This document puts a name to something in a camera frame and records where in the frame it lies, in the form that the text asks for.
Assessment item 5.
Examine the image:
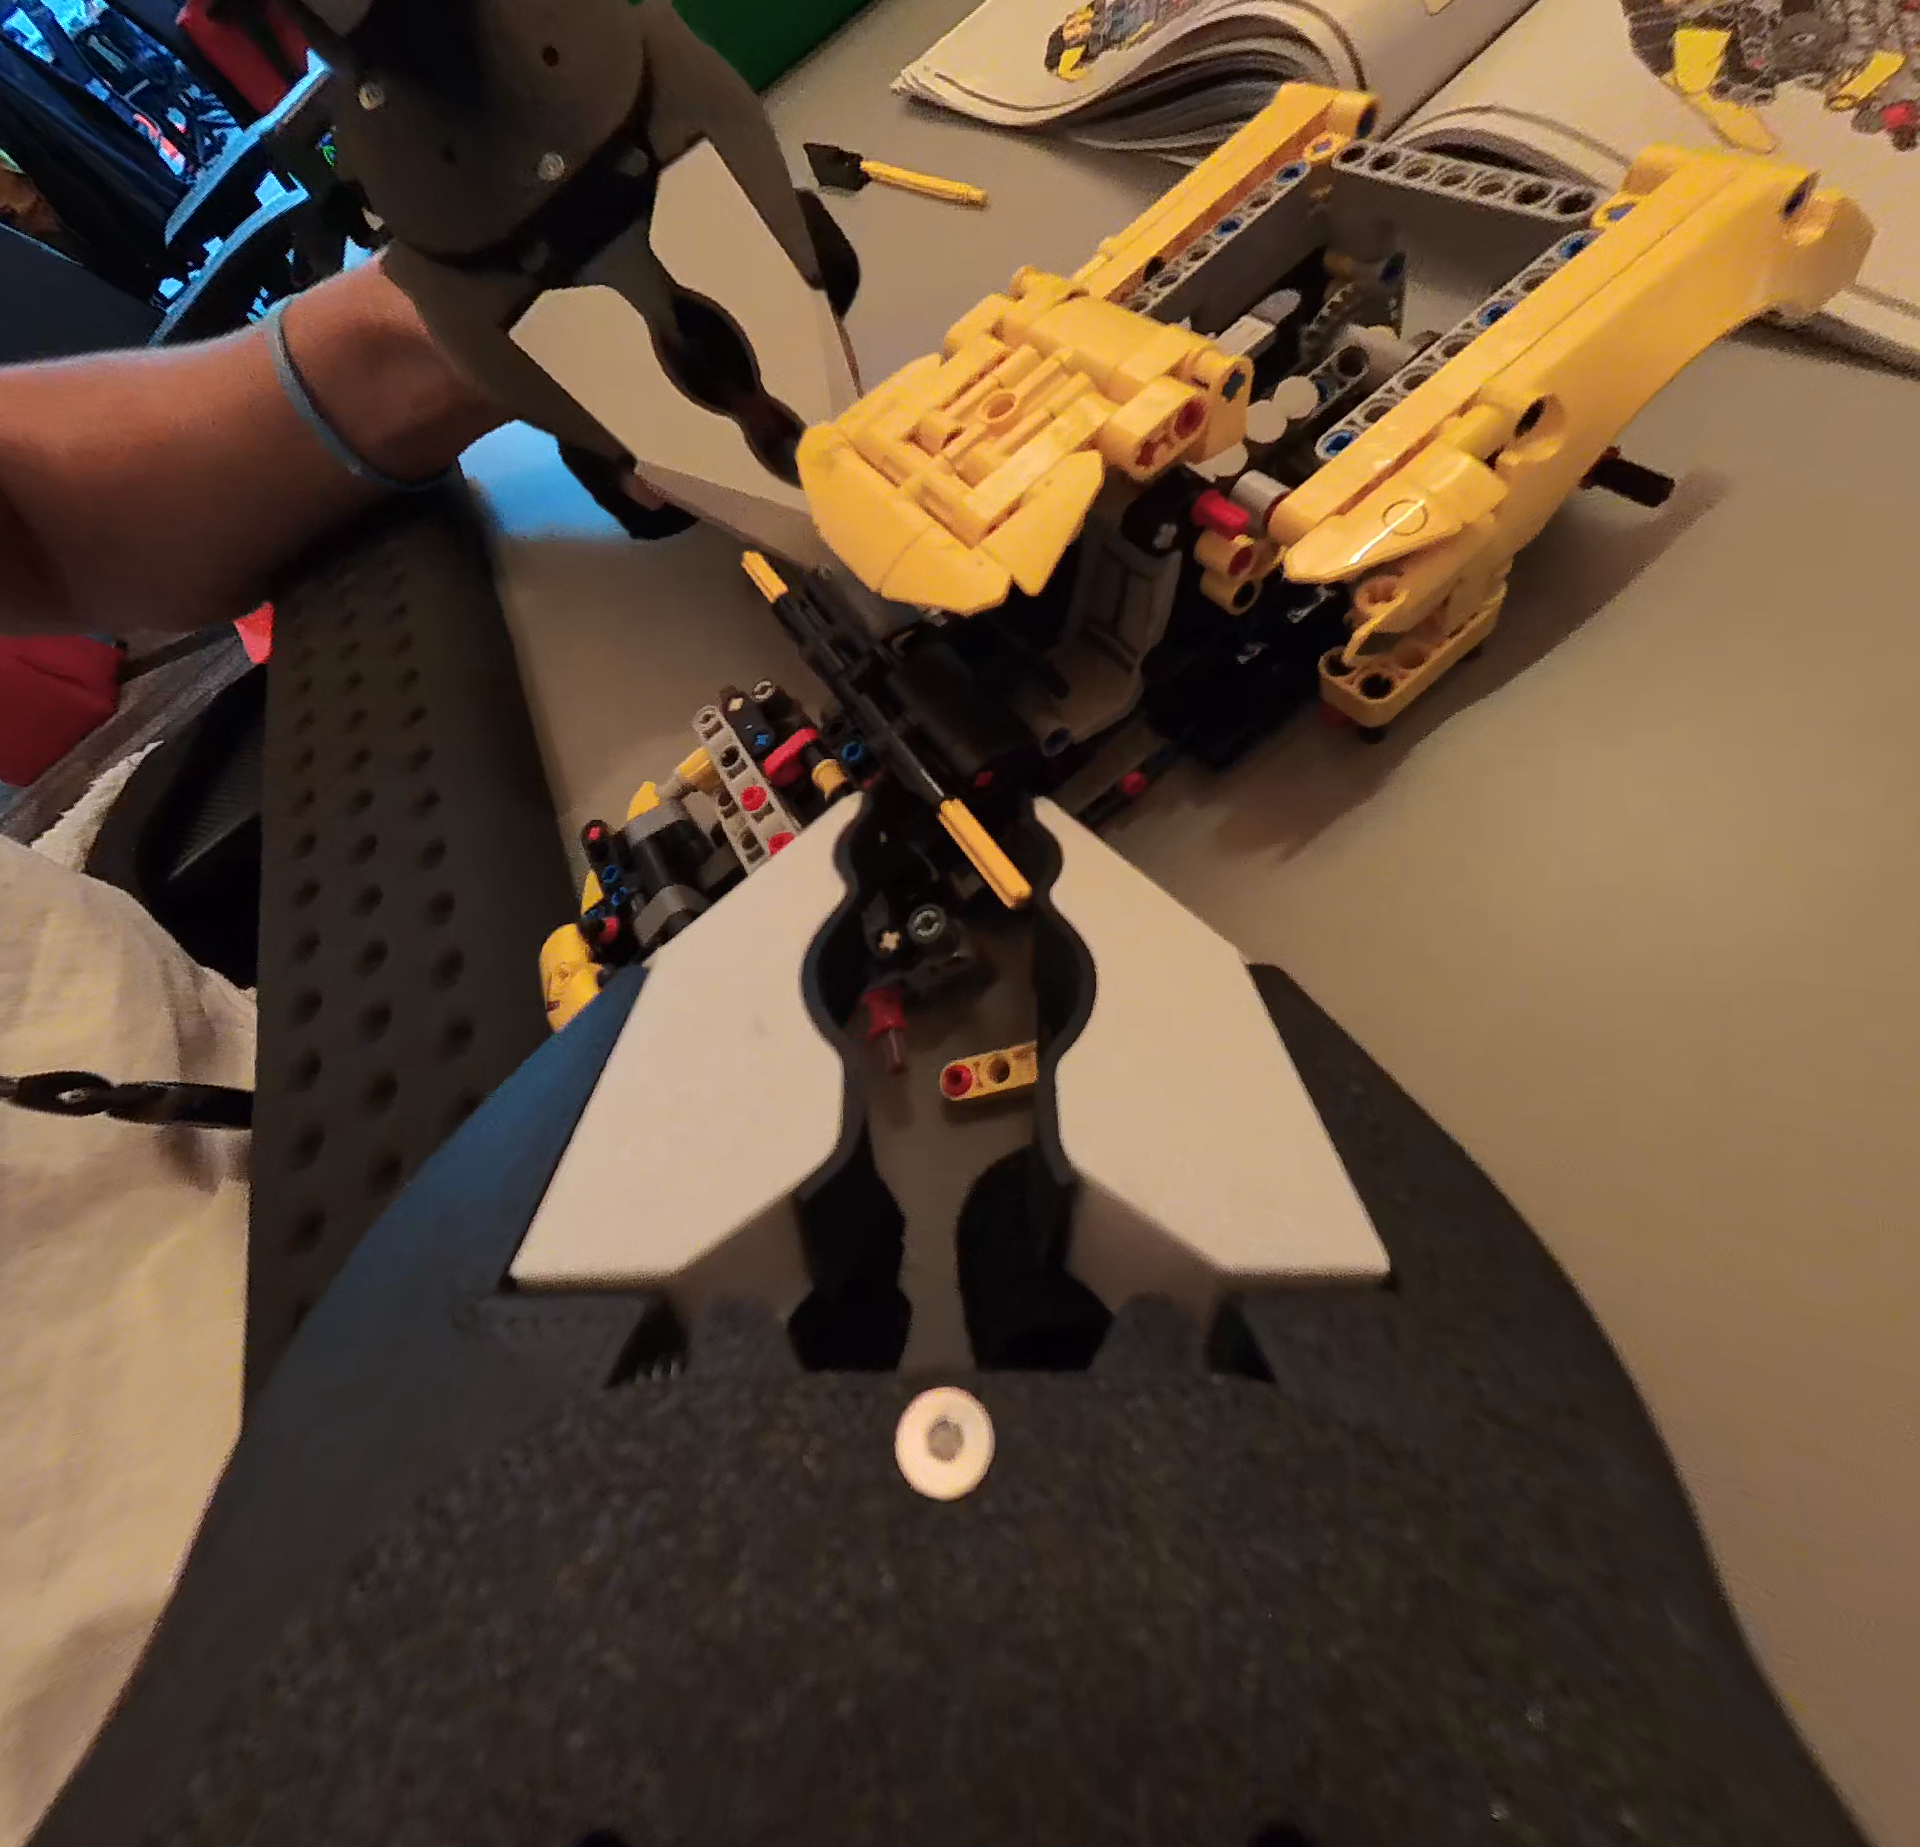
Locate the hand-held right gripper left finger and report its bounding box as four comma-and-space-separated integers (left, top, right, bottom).
507, 793, 913, 1331

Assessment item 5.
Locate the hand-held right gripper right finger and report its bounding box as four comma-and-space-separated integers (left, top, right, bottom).
961, 797, 1393, 1331

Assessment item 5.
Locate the blue wristband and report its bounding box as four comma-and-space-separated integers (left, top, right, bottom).
263, 301, 453, 491

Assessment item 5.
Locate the yellow toy brick car model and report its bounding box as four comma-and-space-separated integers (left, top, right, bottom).
541, 77, 1879, 1031

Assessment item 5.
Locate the person's left forearm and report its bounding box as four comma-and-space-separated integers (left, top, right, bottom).
0, 257, 499, 633

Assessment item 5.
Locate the open instruction booklet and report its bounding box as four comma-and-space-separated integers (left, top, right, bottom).
895, 0, 1920, 367

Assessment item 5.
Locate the grey desk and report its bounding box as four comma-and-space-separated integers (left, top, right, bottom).
457, 0, 1920, 1847

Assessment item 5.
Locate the black lanyard cord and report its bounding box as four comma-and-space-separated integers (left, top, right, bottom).
0, 1069, 259, 1131

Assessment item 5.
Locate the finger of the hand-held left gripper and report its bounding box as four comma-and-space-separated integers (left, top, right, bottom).
507, 283, 824, 561
644, 137, 865, 471

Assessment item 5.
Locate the person's white shirt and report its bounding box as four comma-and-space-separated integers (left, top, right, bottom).
0, 781, 260, 1780

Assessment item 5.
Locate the yellow axle with black connector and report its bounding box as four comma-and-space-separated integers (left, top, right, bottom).
803, 141, 990, 211

